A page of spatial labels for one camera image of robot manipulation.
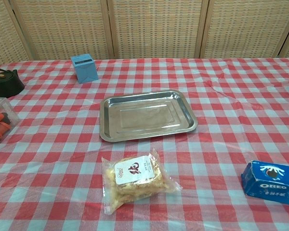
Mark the woven bamboo folding screen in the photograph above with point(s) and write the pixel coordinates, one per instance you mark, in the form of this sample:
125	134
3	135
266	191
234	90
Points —
154	26

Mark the clear box with orange items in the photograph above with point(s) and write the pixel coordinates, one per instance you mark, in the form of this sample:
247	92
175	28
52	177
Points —
0	121

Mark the blue Oreo cookie box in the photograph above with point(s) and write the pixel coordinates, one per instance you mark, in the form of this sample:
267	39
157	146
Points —
271	181

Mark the black cast iron teapot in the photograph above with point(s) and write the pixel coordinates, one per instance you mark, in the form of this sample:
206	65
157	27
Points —
4	83

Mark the light blue cardboard box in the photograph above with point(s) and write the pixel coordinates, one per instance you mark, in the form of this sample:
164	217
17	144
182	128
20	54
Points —
85	69

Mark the bagged snack with white label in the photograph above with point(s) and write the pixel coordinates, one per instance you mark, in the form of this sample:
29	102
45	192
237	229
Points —
137	179

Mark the red white checkered tablecloth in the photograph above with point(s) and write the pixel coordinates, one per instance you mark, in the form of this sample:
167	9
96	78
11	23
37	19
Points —
207	96

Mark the rectangular metal tray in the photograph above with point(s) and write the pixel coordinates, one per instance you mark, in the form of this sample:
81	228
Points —
145	115

